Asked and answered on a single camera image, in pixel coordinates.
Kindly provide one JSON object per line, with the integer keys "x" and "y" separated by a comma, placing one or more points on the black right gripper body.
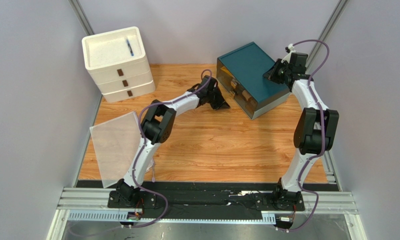
{"x": 274, "y": 70}

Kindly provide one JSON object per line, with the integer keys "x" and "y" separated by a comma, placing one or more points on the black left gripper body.
{"x": 212, "y": 94}

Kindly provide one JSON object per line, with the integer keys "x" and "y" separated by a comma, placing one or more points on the clear acrylic drawer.
{"x": 236, "y": 90}

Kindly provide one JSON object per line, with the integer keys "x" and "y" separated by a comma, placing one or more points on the teal drawer organizer box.
{"x": 248, "y": 63}

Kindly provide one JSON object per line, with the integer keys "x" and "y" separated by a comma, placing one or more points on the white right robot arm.
{"x": 315, "y": 131}

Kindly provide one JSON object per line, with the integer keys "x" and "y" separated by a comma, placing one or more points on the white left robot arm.
{"x": 156, "y": 127}

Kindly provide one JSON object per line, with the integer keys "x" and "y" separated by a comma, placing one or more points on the white three drawer cabinet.
{"x": 118, "y": 75}

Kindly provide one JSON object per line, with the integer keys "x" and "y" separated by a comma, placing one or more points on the blue pen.
{"x": 130, "y": 47}

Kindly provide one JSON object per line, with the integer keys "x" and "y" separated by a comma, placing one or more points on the white mesh pouch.
{"x": 121, "y": 152}

